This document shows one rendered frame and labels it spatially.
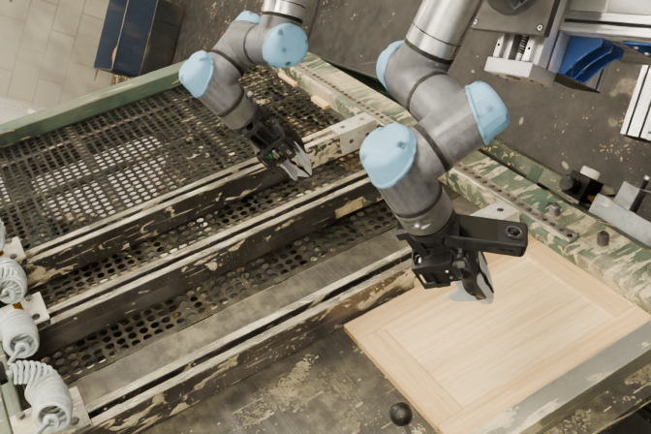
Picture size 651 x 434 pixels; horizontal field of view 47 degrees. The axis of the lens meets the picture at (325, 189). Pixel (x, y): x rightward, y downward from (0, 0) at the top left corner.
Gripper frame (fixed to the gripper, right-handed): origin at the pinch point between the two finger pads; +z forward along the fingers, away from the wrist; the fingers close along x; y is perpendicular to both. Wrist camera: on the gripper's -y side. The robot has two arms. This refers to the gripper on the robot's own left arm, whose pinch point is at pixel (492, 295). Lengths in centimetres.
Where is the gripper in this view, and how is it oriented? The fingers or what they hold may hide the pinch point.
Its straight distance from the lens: 119.1
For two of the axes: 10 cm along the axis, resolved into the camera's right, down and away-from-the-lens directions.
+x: -1.7, 7.4, -6.5
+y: -8.7, 2.1, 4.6
